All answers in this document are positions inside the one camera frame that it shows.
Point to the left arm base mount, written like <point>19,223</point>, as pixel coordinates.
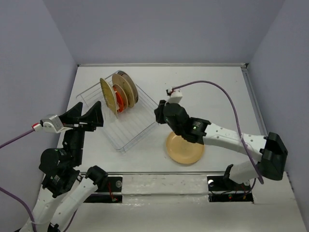
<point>110,193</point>

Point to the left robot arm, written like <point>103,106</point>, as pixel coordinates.
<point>57,202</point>

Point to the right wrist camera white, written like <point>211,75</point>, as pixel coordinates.
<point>174,95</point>

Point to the small beige flower plate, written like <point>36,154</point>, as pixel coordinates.
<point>121,91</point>

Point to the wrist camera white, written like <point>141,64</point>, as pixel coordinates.
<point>174,95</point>
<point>50,124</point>

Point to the large yellow round plate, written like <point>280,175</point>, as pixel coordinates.
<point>182,151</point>

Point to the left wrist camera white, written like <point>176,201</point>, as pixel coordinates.
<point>50,124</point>

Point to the clear wire dish rack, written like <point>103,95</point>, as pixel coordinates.
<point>132,124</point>

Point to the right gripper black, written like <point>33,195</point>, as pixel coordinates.
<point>158,111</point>

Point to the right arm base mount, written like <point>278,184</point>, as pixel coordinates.
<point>223,191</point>

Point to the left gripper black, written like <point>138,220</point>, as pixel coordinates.
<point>94,115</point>

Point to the orange round plate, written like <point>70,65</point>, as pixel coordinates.
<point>120,101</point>

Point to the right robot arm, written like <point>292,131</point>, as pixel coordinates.
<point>267,154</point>

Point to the beige floral square plate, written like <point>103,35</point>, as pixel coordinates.
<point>128,90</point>

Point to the yellow bamboo pattern plate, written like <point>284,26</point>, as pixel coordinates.
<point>109,96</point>

